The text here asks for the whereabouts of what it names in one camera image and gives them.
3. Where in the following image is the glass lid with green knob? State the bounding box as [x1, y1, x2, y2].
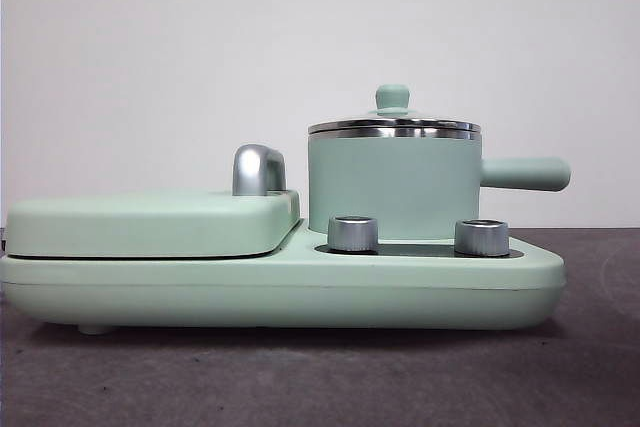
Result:
[307, 84, 482, 136]

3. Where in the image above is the silver control knob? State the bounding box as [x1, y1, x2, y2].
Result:
[453, 218, 510, 257]
[328, 215, 380, 253]

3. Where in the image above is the green breakfast machine base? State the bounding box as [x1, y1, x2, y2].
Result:
[0, 232, 567, 336]

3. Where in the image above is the silver griddle cover handle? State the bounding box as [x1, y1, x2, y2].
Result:
[231, 144, 287, 197]

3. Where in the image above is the green steamer pot with handle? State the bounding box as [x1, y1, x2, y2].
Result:
[306, 127, 572, 242]

